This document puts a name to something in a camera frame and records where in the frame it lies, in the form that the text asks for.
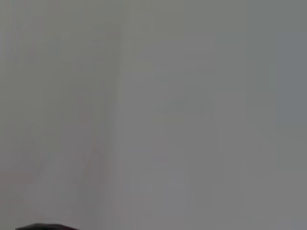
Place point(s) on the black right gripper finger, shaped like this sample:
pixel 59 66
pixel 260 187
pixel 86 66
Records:
pixel 43 227

